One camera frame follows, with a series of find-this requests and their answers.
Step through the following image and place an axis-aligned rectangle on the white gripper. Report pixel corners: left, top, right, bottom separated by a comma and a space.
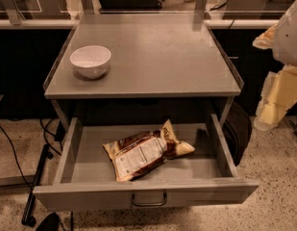
253, 0, 297, 131

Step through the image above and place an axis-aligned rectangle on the brown chip bag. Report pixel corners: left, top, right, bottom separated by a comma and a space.
103, 119, 195, 182

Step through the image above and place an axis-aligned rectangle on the open grey drawer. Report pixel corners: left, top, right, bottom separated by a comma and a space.
34, 115, 259, 212

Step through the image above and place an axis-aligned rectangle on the grey metal cabinet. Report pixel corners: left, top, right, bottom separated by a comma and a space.
42, 13, 245, 133

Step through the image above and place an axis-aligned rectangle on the white ceramic bowl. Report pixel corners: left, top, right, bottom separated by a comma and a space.
69, 45, 111, 79

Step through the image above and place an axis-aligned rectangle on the black wheeled stand base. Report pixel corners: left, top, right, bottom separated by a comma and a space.
20, 143, 55, 228

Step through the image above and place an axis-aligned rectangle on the black drawer handle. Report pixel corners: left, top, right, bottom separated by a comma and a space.
132, 192, 167, 208

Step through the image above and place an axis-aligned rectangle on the black cable on floor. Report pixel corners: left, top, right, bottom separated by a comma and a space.
0, 120, 36, 191

